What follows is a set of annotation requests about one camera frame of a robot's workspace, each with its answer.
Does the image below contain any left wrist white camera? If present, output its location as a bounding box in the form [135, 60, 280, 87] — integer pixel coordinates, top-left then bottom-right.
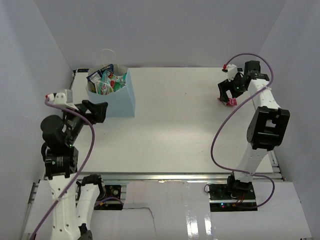
[45, 89, 78, 110]

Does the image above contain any light blue paper bag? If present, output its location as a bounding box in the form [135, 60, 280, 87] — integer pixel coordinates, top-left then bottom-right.
[86, 48, 137, 118]

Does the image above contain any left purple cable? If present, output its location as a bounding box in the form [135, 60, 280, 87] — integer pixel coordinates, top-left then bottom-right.
[29, 99, 96, 240]

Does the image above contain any teal candy bag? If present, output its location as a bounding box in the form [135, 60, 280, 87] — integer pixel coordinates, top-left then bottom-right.
[96, 71, 127, 95]

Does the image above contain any blue snack bag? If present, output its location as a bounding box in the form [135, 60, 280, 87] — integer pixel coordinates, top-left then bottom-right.
[86, 64, 114, 83]

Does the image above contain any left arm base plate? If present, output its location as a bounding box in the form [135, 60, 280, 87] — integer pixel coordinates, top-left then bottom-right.
[94, 185, 123, 211]

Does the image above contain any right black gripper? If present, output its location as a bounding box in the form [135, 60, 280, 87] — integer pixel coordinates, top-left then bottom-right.
[218, 72, 247, 104]

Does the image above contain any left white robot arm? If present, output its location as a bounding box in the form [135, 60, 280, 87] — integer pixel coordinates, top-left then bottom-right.
[40, 100, 108, 240]

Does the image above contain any small red candy packet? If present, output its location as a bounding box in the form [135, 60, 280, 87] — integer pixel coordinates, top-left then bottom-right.
[217, 97, 238, 107]

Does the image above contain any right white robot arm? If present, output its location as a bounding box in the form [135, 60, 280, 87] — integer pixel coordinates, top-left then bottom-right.
[218, 60, 290, 200]

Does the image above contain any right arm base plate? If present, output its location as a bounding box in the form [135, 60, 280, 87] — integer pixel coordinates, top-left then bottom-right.
[203, 183, 258, 213]

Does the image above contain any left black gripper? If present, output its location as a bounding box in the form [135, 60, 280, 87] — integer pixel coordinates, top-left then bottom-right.
[61, 98, 108, 145]

